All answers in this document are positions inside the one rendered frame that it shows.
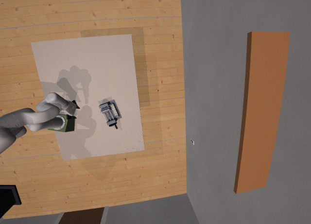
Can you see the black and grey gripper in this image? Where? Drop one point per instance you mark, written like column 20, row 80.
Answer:
column 70, row 110

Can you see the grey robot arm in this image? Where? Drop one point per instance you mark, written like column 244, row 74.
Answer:
column 12, row 124

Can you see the grey metal bench vise with handwheel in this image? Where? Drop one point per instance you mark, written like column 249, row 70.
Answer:
column 111, row 112

